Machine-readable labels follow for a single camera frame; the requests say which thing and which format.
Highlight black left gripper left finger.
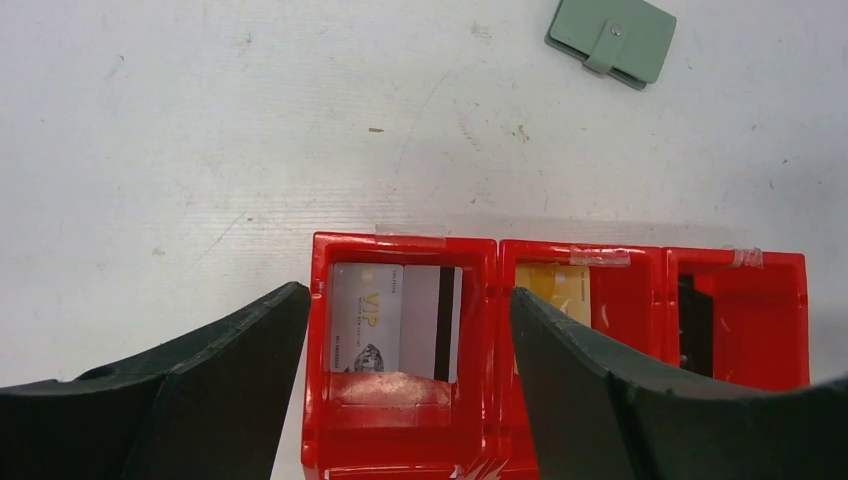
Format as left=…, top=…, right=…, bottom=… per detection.
left=1, top=282, right=311, bottom=479

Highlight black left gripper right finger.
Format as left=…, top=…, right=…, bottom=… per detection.
left=510, top=288, right=847, bottom=479

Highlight green leather card holder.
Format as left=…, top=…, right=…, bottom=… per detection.
left=545, top=0, right=677, bottom=90

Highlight gold card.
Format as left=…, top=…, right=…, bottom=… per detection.
left=515, top=263, right=592, bottom=327

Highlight black card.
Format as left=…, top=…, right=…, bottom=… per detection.
left=678, top=275, right=714, bottom=377

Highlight white VIP card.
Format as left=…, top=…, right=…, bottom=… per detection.
left=329, top=263, right=403, bottom=373

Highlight white magnetic stripe card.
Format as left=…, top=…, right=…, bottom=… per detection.
left=400, top=265, right=463, bottom=383

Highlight red middle bin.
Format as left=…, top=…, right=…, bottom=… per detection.
left=495, top=239, right=665, bottom=479

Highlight red bin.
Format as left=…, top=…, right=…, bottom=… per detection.
left=495, top=239, right=665, bottom=479
left=301, top=232, right=500, bottom=479
left=661, top=247, right=810, bottom=391

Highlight red left bin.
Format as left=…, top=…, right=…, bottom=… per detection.
left=301, top=232, right=500, bottom=479

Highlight red right bin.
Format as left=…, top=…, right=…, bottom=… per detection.
left=661, top=247, right=810, bottom=391

